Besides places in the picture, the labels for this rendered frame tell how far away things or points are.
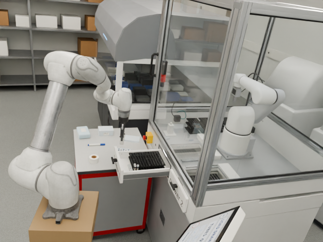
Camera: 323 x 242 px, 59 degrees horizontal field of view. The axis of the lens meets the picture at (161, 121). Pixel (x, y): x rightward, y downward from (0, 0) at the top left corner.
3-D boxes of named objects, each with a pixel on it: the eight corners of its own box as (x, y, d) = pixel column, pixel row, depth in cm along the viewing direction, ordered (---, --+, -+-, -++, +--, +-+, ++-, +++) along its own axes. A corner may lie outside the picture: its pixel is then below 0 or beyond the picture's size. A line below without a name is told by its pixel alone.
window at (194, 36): (194, 190, 160) (234, 10, 118) (153, 121, 232) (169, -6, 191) (195, 190, 160) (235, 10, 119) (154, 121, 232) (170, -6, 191)
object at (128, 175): (122, 180, 185) (123, 172, 182) (116, 158, 207) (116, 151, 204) (179, 175, 198) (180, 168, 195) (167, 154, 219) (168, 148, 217)
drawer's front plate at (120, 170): (119, 184, 184) (120, 170, 179) (113, 158, 208) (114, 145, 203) (122, 183, 184) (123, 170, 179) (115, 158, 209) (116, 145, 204)
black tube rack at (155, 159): (133, 175, 191) (133, 167, 188) (128, 160, 206) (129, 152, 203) (164, 172, 198) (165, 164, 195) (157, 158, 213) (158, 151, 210)
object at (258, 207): (191, 226, 161) (195, 207, 155) (146, 137, 247) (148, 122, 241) (320, 207, 191) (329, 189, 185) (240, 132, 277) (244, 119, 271)
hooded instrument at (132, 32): (107, 187, 301) (118, 9, 224) (92, 112, 458) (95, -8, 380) (209, 177, 340) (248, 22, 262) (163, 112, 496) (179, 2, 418)
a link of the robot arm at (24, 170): (31, 196, 142) (-3, 182, 148) (51, 191, 158) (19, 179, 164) (75, 50, 146) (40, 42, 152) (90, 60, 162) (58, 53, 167)
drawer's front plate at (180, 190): (183, 213, 167) (186, 199, 162) (167, 182, 192) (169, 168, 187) (185, 212, 168) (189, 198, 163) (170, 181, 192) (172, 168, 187)
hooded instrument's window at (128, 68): (113, 109, 264) (116, 61, 245) (95, 58, 415) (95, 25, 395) (221, 108, 301) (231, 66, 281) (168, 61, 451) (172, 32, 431)
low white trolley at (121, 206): (76, 247, 232) (76, 171, 198) (74, 196, 284) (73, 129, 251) (145, 236, 250) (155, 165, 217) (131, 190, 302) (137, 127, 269)
